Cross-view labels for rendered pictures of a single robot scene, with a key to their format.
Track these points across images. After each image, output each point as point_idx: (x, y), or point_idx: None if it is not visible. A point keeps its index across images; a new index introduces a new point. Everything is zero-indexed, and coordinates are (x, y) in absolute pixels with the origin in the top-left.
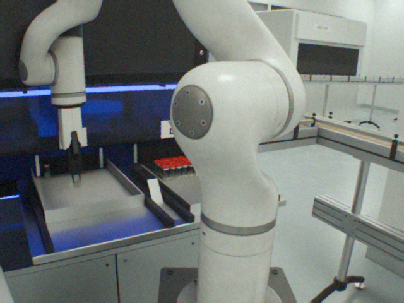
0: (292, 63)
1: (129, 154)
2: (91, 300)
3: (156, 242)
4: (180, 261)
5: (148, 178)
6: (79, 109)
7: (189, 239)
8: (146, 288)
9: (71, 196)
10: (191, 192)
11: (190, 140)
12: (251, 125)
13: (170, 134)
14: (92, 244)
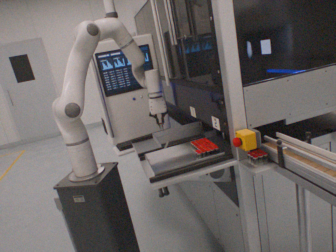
0: (61, 99)
1: (222, 132)
2: (208, 199)
3: (222, 193)
4: (233, 221)
5: None
6: (150, 99)
7: (235, 210)
8: (223, 219)
9: (176, 136)
10: (173, 157)
11: None
12: (52, 112)
13: (215, 126)
14: (134, 147)
